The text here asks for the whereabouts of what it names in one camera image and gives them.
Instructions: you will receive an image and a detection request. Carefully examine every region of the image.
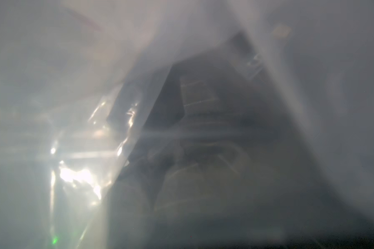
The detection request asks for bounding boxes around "clear plastic vacuum bag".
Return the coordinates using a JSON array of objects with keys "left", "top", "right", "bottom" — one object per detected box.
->
[{"left": 0, "top": 1, "right": 374, "bottom": 249}]

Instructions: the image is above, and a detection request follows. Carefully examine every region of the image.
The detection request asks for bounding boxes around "dark grey pinstripe shirt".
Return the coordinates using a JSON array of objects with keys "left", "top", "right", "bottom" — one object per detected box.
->
[{"left": 106, "top": 33, "right": 374, "bottom": 249}]

